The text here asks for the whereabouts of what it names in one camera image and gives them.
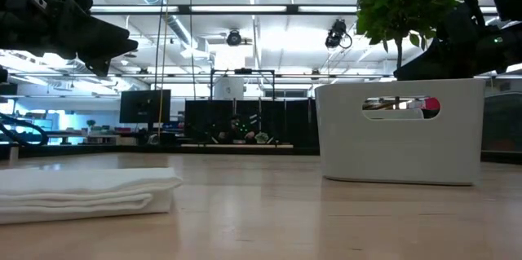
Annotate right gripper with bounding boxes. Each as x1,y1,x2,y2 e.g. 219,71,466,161
393,2,522,82

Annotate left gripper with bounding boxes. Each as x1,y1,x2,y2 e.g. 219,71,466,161
0,0,139,77

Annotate grey plastic tupperware bin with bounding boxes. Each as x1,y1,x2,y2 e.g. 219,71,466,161
314,78,486,187

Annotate green leafy plant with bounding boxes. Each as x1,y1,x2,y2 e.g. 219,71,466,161
350,0,474,82

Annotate black computer monitor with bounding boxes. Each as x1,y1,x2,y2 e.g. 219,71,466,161
119,89,172,125

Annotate dark side partition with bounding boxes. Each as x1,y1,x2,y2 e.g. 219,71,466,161
482,91,522,153

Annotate black overhead crossbar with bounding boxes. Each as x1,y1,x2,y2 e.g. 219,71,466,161
89,3,522,16

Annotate black ceiling-mounted device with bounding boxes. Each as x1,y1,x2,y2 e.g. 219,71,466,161
325,18,354,51

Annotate white cylindrical tank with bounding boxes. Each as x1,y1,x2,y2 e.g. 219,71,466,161
213,77,246,101

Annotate white folded cloth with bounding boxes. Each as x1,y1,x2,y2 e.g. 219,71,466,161
0,165,184,225

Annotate black partition panels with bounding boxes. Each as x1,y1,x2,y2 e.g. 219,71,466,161
184,97,320,149

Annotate yellow hanging cable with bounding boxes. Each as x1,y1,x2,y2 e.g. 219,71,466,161
157,0,171,139

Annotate black aluminium table frame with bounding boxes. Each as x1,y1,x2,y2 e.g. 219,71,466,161
0,142,522,162

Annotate round black overhead camera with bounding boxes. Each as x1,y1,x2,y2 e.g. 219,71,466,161
226,29,244,47

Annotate black metal background frame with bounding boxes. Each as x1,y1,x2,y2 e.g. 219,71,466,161
210,68,276,102

